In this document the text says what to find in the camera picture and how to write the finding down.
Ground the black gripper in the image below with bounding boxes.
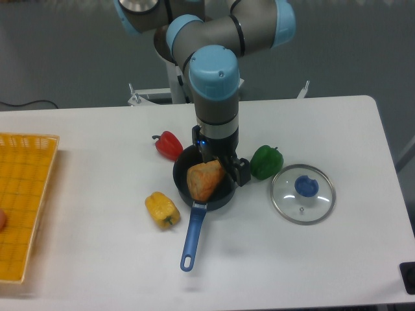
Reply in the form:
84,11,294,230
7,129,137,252
192,125,251,187

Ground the glass pot lid blue knob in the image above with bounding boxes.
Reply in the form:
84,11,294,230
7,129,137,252
270,164,337,225

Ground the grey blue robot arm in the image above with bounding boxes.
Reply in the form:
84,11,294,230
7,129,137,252
114,1,296,186

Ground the orange bread piece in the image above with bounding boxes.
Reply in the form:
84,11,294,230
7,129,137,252
186,160,225,202

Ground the green bell pepper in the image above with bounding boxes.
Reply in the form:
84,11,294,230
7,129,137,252
250,145,284,180

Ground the red bell pepper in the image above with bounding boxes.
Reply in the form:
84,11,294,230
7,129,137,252
152,131,184,161

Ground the yellow bell pepper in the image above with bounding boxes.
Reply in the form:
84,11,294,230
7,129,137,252
145,192,181,229

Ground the yellow woven basket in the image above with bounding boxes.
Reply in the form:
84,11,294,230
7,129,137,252
1,133,60,284

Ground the black device at table edge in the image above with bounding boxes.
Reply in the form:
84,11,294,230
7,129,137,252
399,262,415,295

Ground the black pot blue handle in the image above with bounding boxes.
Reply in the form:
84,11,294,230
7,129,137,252
172,146,235,272

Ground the black cable on floor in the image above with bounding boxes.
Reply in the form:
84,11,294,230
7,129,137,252
0,99,60,109

